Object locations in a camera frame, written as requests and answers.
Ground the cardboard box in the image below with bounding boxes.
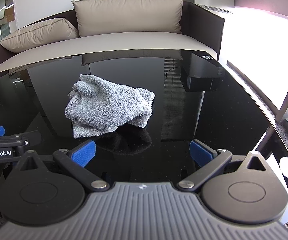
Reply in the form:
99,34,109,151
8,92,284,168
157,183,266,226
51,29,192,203
4,7,15,22

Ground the large beige cushion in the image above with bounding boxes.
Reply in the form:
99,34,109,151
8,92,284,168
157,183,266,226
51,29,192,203
72,0,186,38

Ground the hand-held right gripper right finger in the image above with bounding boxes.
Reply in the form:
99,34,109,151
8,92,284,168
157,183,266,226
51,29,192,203
176,139,269,193

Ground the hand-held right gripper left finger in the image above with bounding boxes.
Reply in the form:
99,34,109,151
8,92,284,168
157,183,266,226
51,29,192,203
17,140,110,192

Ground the grey terry towel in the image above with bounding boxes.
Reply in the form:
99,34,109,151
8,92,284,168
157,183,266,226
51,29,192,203
65,74,156,138

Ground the brown and beige sofa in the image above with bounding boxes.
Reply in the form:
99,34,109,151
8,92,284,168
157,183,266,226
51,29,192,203
0,1,225,83

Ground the small beige cushion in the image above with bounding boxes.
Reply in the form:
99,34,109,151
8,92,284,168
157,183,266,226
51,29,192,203
0,18,79,53

